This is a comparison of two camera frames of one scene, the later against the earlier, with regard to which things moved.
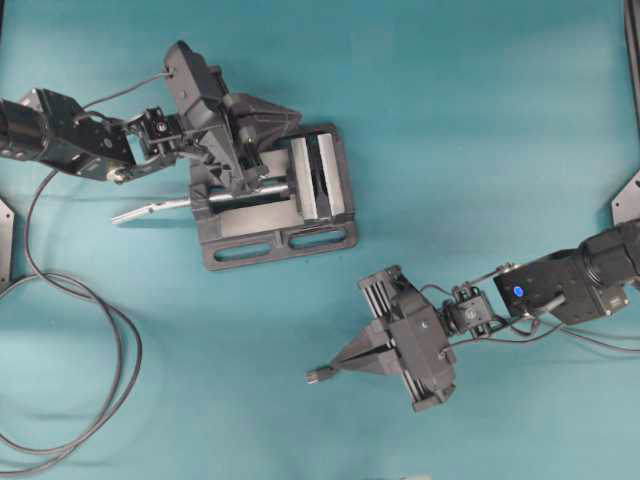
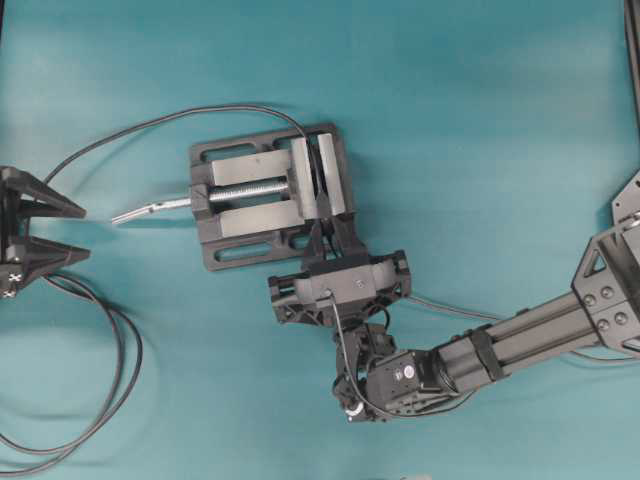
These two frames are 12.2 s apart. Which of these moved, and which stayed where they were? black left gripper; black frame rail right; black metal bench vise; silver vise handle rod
Moved: black left gripper
Stayed: black frame rail right; black metal bench vise; silver vise handle rod
